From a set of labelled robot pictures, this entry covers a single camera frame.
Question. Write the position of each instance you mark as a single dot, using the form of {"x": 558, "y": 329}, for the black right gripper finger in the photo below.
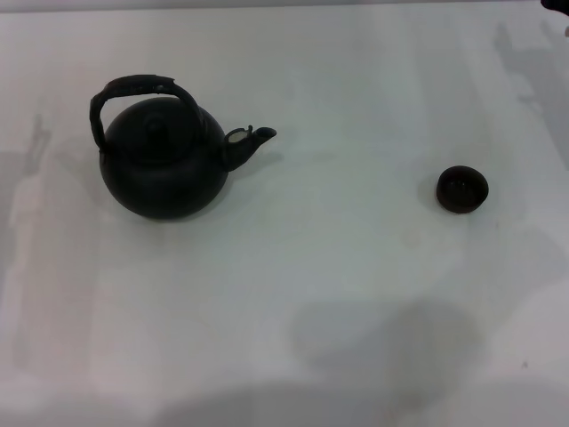
{"x": 558, "y": 3}

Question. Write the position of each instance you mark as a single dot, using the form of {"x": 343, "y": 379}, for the small dark teacup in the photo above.
{"x": 462, "y": 191}

